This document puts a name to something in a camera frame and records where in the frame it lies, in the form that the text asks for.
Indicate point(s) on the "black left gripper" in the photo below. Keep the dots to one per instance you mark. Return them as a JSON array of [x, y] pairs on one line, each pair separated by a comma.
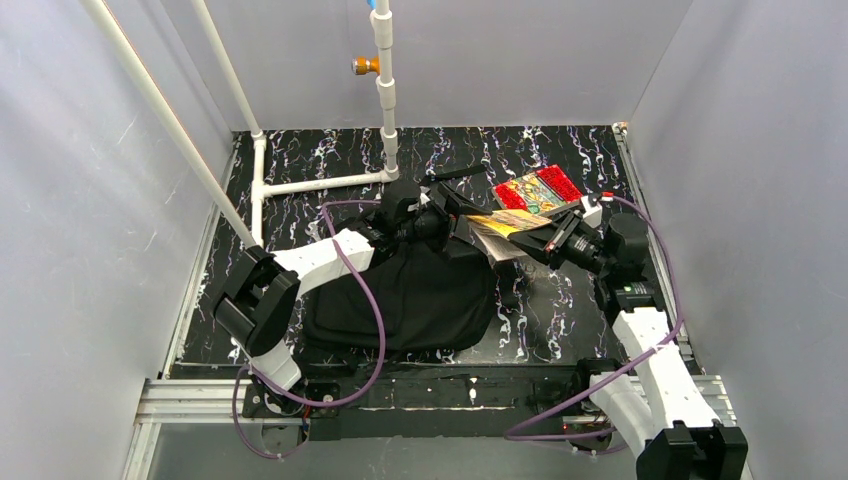
[[439, 208]]

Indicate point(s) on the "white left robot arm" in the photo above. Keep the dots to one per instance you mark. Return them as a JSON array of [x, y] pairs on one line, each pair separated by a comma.
[[256, 302]]

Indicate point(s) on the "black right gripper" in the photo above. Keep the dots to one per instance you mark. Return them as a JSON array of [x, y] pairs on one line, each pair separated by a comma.
[[553, 236]]

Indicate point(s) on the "aluminium rail frame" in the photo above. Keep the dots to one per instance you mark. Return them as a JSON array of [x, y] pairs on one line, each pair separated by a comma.
[[542, 317]]

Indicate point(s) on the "yellow picture cover book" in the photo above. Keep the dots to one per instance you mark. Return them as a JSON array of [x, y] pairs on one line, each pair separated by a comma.
[[493, 231]]

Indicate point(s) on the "orange knob on pipe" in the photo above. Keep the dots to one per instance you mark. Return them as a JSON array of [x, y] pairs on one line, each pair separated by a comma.
[[363, 66]]

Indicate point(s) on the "red colourful cover book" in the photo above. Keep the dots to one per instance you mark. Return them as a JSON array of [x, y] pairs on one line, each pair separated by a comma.
[[545, 192]]

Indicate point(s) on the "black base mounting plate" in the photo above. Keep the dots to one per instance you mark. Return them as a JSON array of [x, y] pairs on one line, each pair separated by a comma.
[[426, 401]]

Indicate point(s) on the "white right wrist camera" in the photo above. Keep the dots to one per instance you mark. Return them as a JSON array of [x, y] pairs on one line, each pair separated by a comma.
[[592, 210]]

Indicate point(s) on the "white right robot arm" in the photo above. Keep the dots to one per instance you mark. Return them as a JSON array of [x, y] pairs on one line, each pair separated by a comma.
[[654, 403]]

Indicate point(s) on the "black student backpack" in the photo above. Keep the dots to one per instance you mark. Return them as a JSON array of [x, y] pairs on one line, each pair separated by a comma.
[[428, 298]]

